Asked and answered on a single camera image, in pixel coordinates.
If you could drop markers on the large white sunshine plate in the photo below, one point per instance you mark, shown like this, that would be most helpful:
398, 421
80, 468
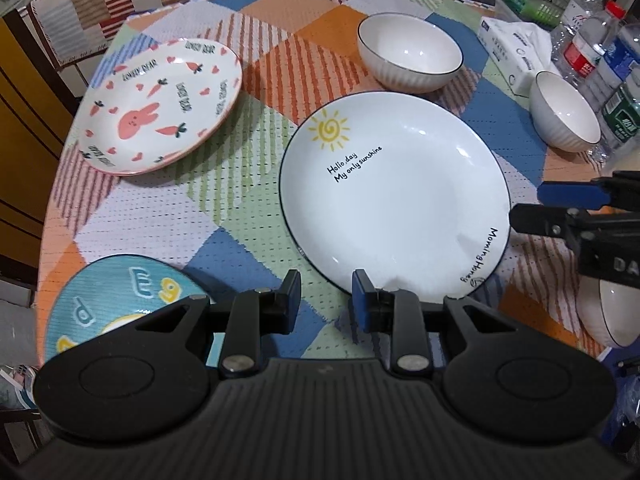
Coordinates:
396, 186

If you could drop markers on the white tissue box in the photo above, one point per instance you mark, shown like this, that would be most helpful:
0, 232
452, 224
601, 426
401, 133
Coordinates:
520, 50

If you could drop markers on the green plastic basket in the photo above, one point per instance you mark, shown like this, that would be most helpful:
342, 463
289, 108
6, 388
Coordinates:
545, 13

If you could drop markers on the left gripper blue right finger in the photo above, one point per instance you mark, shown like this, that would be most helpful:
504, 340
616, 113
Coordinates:
397, 314

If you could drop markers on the water bottle blue label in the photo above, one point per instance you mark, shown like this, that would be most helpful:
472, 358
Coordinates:
620, 59

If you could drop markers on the white bowl table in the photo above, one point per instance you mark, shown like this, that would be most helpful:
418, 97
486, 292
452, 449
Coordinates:
406, 54

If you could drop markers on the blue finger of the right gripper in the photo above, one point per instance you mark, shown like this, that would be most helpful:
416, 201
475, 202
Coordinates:
579, 195

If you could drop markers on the white bowl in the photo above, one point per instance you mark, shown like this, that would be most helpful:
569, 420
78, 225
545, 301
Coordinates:
609, 312
561, 116

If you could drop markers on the checkered colourful tablecloth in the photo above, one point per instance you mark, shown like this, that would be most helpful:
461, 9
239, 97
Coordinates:
215, 214

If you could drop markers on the yellow wooden chair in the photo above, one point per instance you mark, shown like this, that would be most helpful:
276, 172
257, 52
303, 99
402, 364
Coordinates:
37, 110

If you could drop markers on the pink rabbit carrot plate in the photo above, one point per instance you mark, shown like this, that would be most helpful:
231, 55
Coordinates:
158, 106

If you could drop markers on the blue fried egg plate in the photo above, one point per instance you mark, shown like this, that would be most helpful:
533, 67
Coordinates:
109, 293

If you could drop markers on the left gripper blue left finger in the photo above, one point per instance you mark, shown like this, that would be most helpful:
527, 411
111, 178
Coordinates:
249, 316

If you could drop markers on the water bottle green label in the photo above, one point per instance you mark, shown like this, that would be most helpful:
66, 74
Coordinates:
619, 117

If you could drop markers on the water bottle red label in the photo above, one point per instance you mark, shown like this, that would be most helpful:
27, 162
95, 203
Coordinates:
584, 52

